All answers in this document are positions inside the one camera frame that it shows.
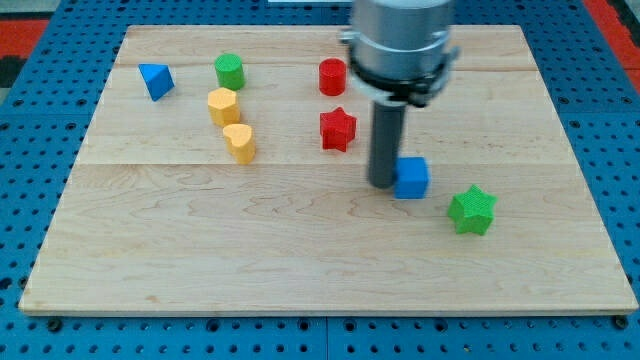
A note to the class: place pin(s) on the green star block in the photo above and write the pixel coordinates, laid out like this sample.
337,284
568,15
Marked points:
472,211

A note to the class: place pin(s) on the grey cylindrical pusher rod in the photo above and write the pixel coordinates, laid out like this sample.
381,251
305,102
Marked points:
386,131

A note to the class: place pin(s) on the yellow heart block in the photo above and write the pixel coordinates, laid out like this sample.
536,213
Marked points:
240,142

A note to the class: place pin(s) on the red star block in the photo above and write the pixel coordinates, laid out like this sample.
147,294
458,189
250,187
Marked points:
337,129

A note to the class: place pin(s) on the yellow hexagon block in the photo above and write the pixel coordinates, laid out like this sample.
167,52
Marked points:
223,107

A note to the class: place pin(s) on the green cylinder block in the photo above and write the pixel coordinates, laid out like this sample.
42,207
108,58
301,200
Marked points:
230,72

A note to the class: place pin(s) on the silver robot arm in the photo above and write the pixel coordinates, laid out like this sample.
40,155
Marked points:
398,53

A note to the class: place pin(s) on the red cylinder block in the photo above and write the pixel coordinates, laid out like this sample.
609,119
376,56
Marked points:
332,76

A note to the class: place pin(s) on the light wooden board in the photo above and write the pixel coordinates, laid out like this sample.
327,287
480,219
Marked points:
158,218

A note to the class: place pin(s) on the blue cube block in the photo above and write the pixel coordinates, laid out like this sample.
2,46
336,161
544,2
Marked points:
412,178

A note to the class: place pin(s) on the blue triangle block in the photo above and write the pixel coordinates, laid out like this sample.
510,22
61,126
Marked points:
157,78

